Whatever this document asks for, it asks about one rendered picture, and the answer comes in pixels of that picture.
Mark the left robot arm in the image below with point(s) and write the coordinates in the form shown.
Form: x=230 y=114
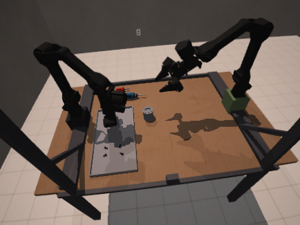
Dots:
x=96 y=81

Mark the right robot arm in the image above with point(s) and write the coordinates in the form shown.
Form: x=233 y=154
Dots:
x=260 y=29

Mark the black metal gantry frame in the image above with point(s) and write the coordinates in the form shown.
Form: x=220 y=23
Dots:
x=16 y=139

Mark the grey metal bracket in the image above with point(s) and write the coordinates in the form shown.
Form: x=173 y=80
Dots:
x=114 y=129

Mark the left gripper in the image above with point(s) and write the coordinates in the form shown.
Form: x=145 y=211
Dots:
x=110 y=118

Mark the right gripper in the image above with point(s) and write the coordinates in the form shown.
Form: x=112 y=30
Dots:
x=174 y=84

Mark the blue electric screwdriver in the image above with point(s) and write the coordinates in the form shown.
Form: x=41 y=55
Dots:
x=132 y=95

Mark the grey cylindrical module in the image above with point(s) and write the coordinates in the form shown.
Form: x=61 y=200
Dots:
x=147 y=113

